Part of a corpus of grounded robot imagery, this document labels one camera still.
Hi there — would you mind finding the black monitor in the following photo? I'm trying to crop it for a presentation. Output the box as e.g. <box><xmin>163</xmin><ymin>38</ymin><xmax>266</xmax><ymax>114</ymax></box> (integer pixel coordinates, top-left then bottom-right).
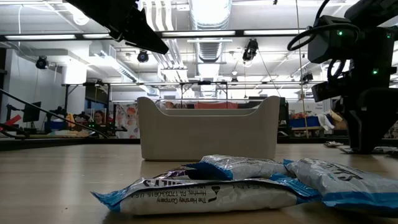
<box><xmin>22</xmin><ymin>101</ymin><xmax>42</xmax><ymax>123</ymax></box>

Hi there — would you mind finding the ceiling tube light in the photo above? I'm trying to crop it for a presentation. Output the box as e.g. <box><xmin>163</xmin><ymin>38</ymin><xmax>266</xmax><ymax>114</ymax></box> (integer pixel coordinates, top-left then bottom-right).
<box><xmin>243</xmin><ymin>29</ymin><xmax>307</xmax><ymax>36</ymax></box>
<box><xmin>3</xmin><ymin>33</ymin><xmax>78</xmax><ymax>41</ymax></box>
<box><xmin>160</xmin><ymin>29</ymin><xmax>237</xmax><ymax>37</ymax></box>

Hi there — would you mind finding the silver ventilation duct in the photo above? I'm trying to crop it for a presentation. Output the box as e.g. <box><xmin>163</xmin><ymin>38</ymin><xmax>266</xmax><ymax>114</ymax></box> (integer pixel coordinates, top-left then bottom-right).
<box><xmin>188</xmin><ymin>0</ymin><xmax>233</xmax><ymax>98</ymax></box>

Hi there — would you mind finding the yellow hanging rope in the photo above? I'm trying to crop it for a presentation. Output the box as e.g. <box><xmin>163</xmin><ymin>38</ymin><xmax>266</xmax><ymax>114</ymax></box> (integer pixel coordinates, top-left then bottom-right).
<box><xmin>294</xmin><ymin>0</ymin><xmax>309</xmax><ymax>138</ymax></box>

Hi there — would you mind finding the red fabric panel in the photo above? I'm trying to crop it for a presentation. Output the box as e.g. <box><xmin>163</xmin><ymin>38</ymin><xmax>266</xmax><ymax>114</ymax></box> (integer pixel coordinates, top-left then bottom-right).
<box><xmin>193</xmin><ymin>101</ymin><xmax>239</xmax><ymax>110</ymax></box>

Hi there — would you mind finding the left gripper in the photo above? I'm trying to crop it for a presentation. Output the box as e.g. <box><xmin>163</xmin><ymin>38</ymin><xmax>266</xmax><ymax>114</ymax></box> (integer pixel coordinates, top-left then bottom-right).
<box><xmin>93</xmin><ymin>0</ymin><xmax>170</xmax><ymax>55</ymax></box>

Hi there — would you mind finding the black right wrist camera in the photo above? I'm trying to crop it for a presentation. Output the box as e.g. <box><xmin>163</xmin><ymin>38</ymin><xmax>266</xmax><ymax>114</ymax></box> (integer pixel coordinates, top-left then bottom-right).
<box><xmin>311</xmin><ymin>80</ymin><xmax>345</xmax><ymax>103</ymax></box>

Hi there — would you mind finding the white cloth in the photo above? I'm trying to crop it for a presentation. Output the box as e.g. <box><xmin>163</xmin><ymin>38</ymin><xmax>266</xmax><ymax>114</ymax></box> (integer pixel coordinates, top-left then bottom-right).
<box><xmin>317</xmin><ymin>112</ymin><xmax>336</xmax><ymax>131</ymax></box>

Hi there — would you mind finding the person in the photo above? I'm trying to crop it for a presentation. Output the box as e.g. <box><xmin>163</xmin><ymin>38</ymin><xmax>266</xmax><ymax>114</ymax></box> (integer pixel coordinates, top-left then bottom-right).
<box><xmin>92</xmin><ymin>110</ymin><xmax>107</xmax><ymax>126</ymax></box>

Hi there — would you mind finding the white blue Hershey's bar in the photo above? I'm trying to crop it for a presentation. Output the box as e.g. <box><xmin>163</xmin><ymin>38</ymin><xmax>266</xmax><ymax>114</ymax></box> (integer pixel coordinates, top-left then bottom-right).
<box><xmin>91</xmin><ymin>176</ymin><xmax>322</xmax><ymax>216</ymax></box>
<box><xmin>185</xmin><ymin>154</ymin><xmax>290</xmax><ymax>182</ymax></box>
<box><xmin>282</xmin><ymin>157</ymin><xmax>398</xmax><ymax>217</ymax></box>

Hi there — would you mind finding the tan cardboard box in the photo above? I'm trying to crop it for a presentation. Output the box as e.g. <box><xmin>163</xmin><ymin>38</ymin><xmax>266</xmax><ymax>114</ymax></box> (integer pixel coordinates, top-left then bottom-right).
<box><xmin>330</xmin><ymin>109</ymin><xmax>349</xmax><ymax>130</ymax></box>

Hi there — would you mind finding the blue bin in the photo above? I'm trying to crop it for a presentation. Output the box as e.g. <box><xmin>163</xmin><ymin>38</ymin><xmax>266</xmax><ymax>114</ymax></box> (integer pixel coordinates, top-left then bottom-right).
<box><xmin>288</xmin><ymin>115</ymin><xmax>322</xmax><ymax>128</ymax></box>

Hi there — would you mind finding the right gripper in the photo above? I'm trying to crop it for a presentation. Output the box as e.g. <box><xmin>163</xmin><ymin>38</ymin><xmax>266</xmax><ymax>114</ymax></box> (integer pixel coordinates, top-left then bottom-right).
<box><xmin>341</xmin><ymin>86</ymin><xmax>398</xmax><ymax>154</ymax></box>

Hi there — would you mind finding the black ceiling spotlight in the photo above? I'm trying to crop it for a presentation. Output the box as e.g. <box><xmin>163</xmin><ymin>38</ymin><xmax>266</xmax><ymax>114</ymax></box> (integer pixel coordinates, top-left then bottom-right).
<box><xmin>136</xmin><ymin>49</ymin><xmax>150</xmax><ymax>64</ymax></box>
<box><xmin>242</xmin><ymin>37</ymin><xmax>260</xmax><ymax>62</ymax></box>
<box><xmin>35</xmin><ymin>55</ymin><xmax>50</xmax><ymax>70</ymax></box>

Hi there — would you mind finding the polka dot curtain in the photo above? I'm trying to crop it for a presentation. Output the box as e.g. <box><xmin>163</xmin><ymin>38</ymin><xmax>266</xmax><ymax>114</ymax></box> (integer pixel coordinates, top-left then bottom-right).
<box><xmin>382</xmin><ymin>119</ymin><xmax>398</xmax><ymax>139</ymax></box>

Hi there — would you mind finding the grey plastic basket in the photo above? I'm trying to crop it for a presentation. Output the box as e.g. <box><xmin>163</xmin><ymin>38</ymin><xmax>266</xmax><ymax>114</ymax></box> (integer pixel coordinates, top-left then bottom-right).
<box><xmin>136</xmin><ymin>95</ymin><xmax>280</xmax><ymax>162</ymax></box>

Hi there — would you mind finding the black metal rack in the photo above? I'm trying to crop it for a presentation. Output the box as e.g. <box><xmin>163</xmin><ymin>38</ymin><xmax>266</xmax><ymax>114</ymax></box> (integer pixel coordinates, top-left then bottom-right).
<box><xmin>61</xmin><ymin>81</ymin><xmax>113</xmax><ymax>139</ymax></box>

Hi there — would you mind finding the fruit print cloth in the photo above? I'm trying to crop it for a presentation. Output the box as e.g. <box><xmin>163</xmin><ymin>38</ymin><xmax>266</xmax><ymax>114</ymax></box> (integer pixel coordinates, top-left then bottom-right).
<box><xmin>114</xmin><ymin>102</ymin><xmax>140</xmax><ymax>139</ymax></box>

